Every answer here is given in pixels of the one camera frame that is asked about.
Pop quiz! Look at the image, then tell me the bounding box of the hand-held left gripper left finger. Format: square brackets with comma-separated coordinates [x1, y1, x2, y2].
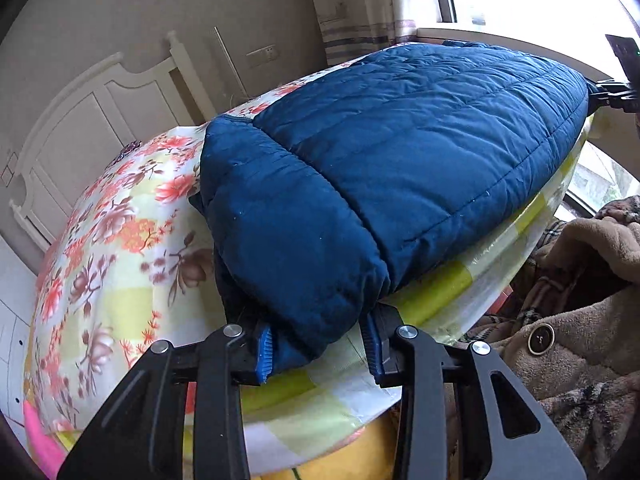
[56, 322, 275, 480]

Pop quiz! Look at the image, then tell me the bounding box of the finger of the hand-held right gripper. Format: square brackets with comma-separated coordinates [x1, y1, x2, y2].
[586, 79, 640, 110]

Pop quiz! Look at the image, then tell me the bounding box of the floral bed sheet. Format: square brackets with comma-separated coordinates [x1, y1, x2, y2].
[22, 42, 596, 476]

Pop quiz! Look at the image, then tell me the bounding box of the white wooden headboard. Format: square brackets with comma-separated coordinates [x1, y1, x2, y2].
[7, 30, 226, 246]

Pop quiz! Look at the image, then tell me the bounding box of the white wardrobe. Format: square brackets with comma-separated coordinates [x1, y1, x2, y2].
[0, 235, 46, 421]

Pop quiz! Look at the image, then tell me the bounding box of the embroidered cushion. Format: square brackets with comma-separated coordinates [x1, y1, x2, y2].
[112, 141, 141, 163]

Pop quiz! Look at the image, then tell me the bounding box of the metal lamp pole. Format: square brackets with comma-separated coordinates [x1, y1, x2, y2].
[214, 26, 249, 102]

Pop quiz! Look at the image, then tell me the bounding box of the pink cloth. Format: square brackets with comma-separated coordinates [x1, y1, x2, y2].
[22, 402, 68, 479]

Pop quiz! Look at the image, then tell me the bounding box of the beige plaid coat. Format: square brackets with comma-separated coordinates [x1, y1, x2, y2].
[450, 197, 640, 480]

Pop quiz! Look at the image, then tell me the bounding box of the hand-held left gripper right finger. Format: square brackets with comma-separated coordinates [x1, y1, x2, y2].
[360, 305, 587, 480]

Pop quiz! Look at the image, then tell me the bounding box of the yellow bed sheet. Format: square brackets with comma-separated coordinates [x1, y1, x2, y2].
[250, 410, 401, 480]

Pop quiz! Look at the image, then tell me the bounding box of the blue quilted jacket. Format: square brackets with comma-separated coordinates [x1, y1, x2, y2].
[189, 40, 603, 372]

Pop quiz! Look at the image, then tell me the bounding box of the wall socket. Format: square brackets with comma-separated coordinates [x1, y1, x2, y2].
[246, 45, 281, 68]

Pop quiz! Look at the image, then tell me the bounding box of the patterned curtain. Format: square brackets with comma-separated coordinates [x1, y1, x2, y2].
[315, 0, 426, 66]

